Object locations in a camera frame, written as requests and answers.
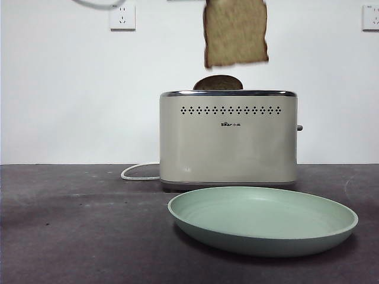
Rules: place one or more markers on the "pale green round plate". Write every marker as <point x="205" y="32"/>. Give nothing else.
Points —
<point x="260" y="219"/>

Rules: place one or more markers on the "large square bread slice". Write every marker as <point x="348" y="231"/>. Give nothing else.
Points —
<point x="235" y="35"/>

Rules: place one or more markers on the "beige two-slot toaster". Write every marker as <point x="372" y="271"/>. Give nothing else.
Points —
<point x="228" y="148"/>

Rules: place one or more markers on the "small round bread slice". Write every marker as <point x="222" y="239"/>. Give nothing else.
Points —
<point x="217" y="83"/>

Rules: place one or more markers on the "white wall socket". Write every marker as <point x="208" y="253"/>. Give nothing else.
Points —
<point x="123" y="17"/>
<point x="371" y="17"/>

